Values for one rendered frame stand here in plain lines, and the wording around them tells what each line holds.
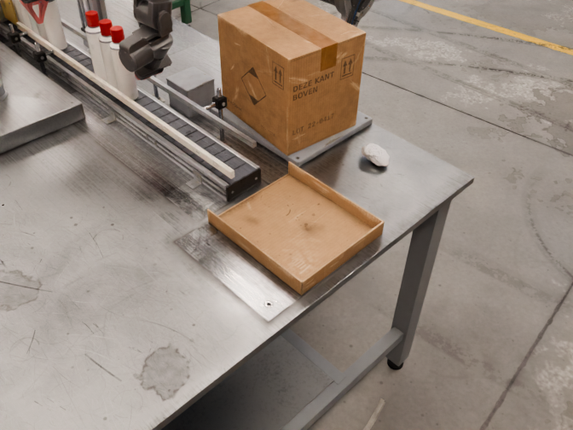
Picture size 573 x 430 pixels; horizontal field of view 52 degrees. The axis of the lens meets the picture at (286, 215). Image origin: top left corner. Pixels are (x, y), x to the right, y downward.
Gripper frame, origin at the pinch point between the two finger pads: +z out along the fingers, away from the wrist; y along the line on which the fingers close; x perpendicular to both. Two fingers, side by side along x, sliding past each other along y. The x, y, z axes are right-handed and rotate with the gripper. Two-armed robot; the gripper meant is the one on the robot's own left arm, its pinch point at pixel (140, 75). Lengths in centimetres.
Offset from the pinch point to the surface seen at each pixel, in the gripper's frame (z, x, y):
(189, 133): -5.2, 20.4, -0.5
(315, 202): -26, 52, -8
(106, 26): -1.5, -14.8, 1.6
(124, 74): 3.2, -2.8, 2.4
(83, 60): 29.6, -20.4, -1.1
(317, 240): -32, 59, 1
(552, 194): 32, 114, -165
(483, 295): 25, 122, -88
